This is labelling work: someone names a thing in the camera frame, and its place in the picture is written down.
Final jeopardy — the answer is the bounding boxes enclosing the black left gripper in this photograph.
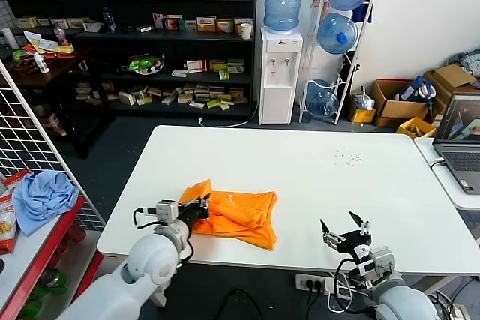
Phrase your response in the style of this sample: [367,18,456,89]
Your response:
[178,196,212,229]

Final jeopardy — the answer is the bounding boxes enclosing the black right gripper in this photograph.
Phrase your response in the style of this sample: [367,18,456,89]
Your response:
[319,210,373,258]

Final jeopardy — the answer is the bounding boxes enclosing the orange t-shirt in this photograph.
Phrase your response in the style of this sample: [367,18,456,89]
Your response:
[178,179,281,252]

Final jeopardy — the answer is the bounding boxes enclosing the grey clothes pile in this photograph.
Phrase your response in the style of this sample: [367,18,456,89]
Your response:
[448,49,480,79]

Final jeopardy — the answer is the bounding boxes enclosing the white power strip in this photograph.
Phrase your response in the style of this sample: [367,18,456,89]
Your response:
[295,273,338,295]

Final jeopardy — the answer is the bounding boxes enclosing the scattered dark crumbs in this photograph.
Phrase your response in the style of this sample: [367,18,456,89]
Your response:
[332,149,363,167]

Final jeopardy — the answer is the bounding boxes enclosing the yellow cardboard box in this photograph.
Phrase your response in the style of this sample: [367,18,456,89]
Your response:
[348,93,377,124]

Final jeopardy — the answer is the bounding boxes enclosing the yellow plastic bin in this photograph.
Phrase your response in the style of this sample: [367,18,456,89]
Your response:
[396,116,438,139]

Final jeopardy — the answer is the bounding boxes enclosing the red rimmed cardboard box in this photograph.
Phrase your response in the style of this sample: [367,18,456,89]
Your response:
[372,79,431,129]

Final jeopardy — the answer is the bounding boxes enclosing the silver foil bag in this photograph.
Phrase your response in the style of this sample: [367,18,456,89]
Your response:
[353,86,375,112]

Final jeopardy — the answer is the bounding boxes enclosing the grey laptop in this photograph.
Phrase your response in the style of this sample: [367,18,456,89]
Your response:
[431,91,480,196]

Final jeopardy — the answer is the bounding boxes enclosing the red white medicine box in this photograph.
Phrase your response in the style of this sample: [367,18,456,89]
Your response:
[186,59,209,73]

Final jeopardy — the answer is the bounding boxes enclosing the white water dispenser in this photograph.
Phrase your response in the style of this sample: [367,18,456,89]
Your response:
[259,26,304,125]

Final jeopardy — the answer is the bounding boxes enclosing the bowl with green vegetables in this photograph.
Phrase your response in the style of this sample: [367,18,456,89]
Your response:
[120,52,166,76]

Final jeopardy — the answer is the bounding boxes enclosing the blue bag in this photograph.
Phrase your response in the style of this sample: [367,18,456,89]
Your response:
[397,75,437,103]

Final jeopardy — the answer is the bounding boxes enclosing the light blue cloth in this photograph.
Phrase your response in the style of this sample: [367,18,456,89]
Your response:
[12,169,80,238]

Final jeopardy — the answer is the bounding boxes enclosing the black shelf unit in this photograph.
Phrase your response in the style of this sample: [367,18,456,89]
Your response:
[0,0,260,118]

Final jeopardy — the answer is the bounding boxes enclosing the red framed cart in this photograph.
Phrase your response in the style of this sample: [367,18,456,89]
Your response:
[0,196,107,320]

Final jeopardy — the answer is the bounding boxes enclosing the white metal jug rack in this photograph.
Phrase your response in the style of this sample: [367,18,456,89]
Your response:
[298,0,376,125]

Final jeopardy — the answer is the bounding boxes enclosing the open brown cardboard box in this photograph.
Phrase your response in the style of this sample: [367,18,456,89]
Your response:
[423,64,480,118]

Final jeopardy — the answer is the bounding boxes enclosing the green plastic bottles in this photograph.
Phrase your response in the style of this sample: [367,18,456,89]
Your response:
[18,268,71,319]

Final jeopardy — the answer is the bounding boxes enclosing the white yellow medicine box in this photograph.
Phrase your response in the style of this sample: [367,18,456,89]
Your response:
[234,17,254,34]

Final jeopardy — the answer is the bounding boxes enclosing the red white snack bag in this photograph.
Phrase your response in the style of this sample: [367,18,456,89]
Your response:
[0,169,33,201]

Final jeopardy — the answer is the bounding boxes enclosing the chips snack bag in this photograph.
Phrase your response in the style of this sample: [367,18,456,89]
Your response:
[0,194,20,255]

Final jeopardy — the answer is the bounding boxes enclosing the dark wooden table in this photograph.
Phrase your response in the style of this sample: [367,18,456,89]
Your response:
[0,45,114,160]

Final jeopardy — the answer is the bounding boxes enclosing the blue plastic bottle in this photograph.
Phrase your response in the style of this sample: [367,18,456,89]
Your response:
[102,7,116,34]

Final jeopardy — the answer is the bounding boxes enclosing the small white bottle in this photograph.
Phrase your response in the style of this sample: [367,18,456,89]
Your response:
[33,52,51,75]

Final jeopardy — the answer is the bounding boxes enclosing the colourful packet pile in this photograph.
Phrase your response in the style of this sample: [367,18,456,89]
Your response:
[22,30,76,60]

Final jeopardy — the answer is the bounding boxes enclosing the pink drink bottle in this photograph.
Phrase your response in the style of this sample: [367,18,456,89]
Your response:
[52,22,70,48]

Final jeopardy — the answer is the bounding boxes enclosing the white paper roll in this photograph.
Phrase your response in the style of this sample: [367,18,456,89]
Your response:
[1,27,20,50]

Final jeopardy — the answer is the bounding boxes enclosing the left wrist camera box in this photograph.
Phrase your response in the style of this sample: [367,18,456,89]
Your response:
[154,199,179,226]

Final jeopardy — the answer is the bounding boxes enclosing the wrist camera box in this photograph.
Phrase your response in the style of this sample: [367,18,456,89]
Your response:
[369,246,397,280]
[154,199,179,226]

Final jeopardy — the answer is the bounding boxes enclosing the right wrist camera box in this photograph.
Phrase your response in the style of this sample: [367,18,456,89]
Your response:
[369,246,397,280]

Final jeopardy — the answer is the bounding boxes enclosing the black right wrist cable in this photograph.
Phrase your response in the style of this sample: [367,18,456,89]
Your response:
[332,258,376,314]

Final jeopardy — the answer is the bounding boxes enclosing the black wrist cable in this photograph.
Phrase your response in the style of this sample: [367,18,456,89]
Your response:
[332,258,376,314]
[132,206,158,229]

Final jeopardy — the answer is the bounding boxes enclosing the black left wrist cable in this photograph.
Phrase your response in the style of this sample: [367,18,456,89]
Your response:
[132,206,158,229]

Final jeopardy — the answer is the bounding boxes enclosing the white plugged cable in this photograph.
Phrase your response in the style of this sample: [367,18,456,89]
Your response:
[327,289,348,315]

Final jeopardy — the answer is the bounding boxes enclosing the black plugged cable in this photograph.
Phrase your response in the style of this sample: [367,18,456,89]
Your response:
[305,280,320,320]

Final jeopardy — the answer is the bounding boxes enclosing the white floor power cable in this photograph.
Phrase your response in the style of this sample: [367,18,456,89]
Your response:
[198,101,263,129]

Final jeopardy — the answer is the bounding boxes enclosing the black floor cable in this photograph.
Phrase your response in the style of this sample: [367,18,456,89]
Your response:
[220,288,264,320]

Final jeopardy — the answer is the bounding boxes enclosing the white loose cable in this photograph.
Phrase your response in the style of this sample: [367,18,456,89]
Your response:
[337,68,356,89]

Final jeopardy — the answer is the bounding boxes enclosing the white wire grid panel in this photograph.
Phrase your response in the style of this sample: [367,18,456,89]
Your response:
[0,59,107,232]

